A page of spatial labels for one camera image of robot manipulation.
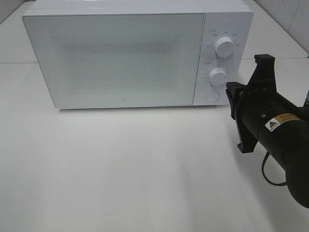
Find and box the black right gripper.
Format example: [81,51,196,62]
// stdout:
[226,54,285,153]

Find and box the round white door button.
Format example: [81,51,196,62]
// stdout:
[205,91,220,102]

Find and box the white microwave door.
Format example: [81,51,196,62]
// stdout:
[23,14,205,109]

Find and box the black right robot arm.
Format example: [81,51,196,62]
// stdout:
[226,54,309,208]

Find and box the white microwave oven body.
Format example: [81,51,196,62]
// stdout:
[22,0,253,107]

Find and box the lower white timer knob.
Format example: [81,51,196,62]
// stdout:
[209,68,228,86]

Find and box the upper white power knob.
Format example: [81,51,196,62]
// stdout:
[214,36,235,58]

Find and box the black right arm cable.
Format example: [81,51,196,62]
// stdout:
[261,152,288,187]

